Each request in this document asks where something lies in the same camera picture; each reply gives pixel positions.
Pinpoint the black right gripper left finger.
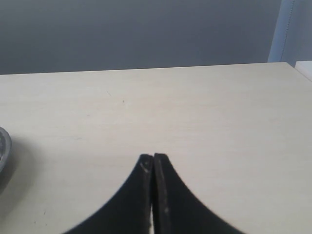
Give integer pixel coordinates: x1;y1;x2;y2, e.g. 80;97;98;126
67;155;153;234

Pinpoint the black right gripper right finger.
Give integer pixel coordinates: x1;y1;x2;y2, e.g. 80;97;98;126
153;154;242;234

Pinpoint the round stainless steel plate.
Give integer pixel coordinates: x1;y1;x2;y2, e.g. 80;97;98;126
0;127;12;172

